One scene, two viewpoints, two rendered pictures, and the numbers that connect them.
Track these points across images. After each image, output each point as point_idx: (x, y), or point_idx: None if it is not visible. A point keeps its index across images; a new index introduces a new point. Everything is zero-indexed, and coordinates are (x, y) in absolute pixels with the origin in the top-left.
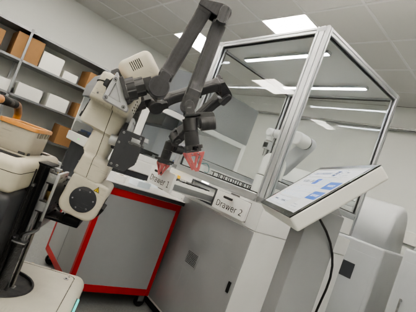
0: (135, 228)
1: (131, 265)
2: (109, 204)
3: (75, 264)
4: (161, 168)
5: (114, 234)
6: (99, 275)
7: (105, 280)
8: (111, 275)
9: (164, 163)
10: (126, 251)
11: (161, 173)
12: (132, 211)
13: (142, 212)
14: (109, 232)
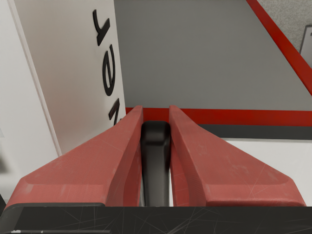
0: (140, 55)
1: (121, 13)
2: (280, 86)
3: (261, 8)
4: (206, 135)
5: (203, 41)
6: (193, 4)
7: (176, 1)
8: (165, 4)
9: (222, 210)
10: (146, 25)
11: (141, 124)
12: (171, 82)
13: (127, 85)
14: (222, 42)
